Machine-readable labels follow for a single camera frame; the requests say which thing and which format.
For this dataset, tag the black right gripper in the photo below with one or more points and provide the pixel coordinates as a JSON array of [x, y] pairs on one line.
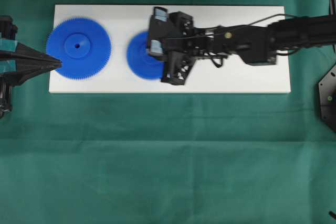
[[174, 40]]

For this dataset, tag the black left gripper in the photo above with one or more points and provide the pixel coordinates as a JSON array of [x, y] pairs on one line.
[[12, 49]]

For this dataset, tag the small blue gear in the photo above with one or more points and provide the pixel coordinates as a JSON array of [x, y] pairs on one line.
[[141, 64]]

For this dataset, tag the large blue gear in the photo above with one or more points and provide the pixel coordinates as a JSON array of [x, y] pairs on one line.
[[82, 45]]

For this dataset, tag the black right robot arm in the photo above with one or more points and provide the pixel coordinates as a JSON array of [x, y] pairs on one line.
[[260, 46]]

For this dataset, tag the white rectangular board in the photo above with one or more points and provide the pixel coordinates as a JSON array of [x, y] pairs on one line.
[[123, 22]]

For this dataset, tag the green table cloth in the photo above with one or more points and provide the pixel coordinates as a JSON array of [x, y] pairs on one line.
[[167, 158]]

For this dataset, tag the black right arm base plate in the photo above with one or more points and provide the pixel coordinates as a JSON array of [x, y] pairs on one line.
[[326, 88]]

